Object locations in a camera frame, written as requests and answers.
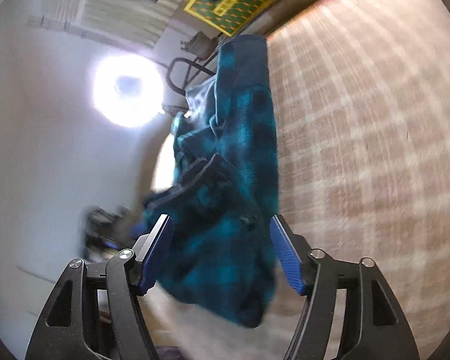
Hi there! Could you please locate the teal plaid fleece garment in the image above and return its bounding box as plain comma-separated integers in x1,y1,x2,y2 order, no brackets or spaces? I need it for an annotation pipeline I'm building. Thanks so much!
130,35,279,328

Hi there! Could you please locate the bright lamp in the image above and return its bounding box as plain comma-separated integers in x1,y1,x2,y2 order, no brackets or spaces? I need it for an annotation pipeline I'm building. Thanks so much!
91,53,165,129

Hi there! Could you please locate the plaid beige bed sheet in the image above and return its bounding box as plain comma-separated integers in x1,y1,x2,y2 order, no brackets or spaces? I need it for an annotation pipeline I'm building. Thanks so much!
142,0,450,360

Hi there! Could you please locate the black metal rack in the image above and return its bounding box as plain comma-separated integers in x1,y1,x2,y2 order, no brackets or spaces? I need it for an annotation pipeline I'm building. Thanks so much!
157,31,226,116

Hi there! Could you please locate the yellow green patterned box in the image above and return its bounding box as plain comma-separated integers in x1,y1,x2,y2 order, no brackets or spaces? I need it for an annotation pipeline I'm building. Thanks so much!
183,0,282,38

